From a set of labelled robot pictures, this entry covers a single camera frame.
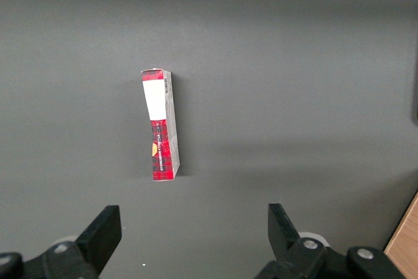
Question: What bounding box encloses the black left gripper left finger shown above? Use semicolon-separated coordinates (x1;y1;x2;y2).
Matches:
0;205;123;279

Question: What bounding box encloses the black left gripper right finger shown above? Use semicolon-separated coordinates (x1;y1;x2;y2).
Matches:
253;203;408;279

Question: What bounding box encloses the wooden two-drawer cabinet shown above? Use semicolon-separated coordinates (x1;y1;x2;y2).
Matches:
383;190;418;279

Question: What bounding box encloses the red plaid cardboard box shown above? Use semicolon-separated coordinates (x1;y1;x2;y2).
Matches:
140;68;181;182

